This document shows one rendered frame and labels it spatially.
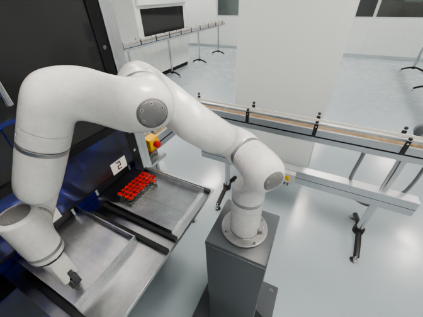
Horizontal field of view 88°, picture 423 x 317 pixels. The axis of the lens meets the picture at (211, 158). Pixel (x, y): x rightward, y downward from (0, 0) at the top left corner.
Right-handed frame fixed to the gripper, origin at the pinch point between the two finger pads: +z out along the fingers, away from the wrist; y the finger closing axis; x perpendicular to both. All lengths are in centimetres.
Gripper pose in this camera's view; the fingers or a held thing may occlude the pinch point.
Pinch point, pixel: (71, 278)
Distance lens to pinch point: 90.0
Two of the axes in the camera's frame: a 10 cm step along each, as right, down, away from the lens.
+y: 8.9, 2.5, -3.8
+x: 4.5, -5.5, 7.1
